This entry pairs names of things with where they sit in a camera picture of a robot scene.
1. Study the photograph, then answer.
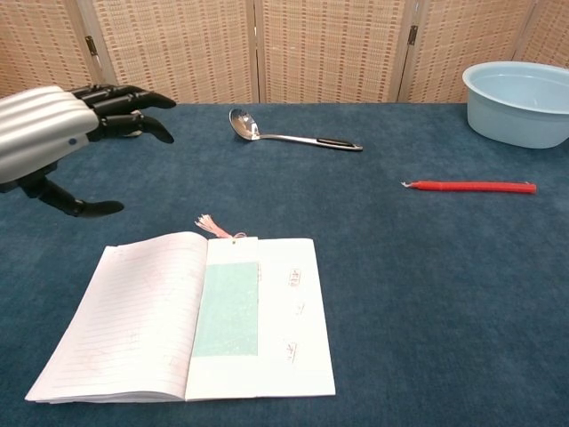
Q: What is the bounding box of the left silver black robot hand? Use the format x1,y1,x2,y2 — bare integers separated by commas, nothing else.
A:
0,85,178,219

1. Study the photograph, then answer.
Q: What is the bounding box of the white lined notebook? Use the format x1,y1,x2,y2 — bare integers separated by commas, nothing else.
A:
24,231,337,405

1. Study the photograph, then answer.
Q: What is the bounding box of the light blue white bookmark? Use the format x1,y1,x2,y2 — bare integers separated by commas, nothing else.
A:
186,213,261,399

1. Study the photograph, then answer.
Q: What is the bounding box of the woven bamboo folding screen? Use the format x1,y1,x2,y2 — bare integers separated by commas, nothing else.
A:
0,0,569,112

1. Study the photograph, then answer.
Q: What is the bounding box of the teal table cloth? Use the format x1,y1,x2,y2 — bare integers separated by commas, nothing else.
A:
0,102,569,427

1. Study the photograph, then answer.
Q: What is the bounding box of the red candle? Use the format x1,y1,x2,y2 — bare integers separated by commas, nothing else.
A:
401,179,538,196

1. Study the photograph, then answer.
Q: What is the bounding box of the light blue plastic basin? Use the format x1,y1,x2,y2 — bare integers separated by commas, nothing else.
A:
461,61,569,149

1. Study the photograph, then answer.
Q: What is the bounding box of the steel ladle black handle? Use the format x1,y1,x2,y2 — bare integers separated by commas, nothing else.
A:
228,108,364,153

